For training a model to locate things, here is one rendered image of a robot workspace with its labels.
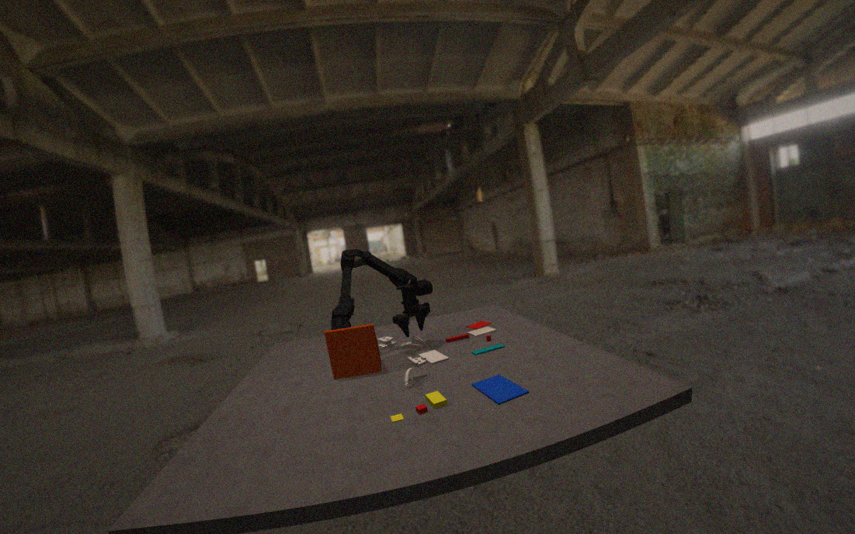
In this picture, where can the teal flat bar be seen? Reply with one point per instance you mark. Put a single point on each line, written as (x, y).
(488, 349)

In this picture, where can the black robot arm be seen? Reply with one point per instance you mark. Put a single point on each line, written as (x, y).
(399, 277)

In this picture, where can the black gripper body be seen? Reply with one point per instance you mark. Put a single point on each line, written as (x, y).
(401, 318)

